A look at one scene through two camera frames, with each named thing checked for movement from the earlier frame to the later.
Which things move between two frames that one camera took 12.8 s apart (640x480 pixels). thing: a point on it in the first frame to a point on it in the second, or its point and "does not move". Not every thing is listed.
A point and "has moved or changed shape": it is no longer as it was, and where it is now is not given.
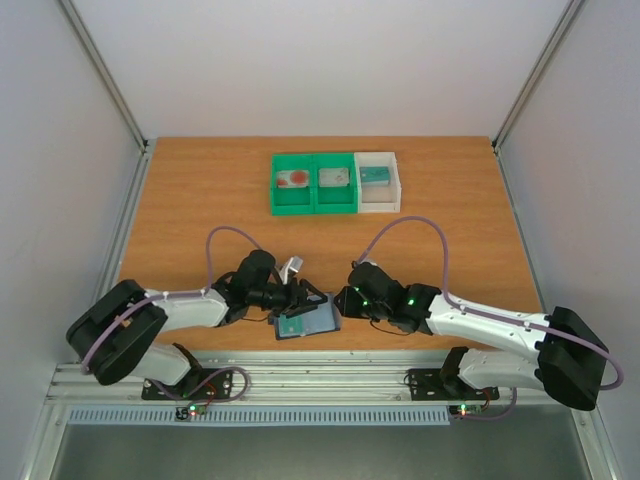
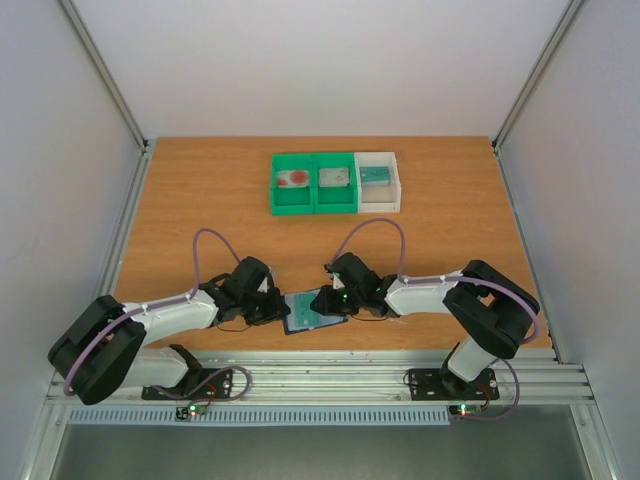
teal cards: (375, 175) does not move
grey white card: (333, 177) does not move
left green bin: (292, 201) does not move
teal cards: (290, 327) has moved or changed shape
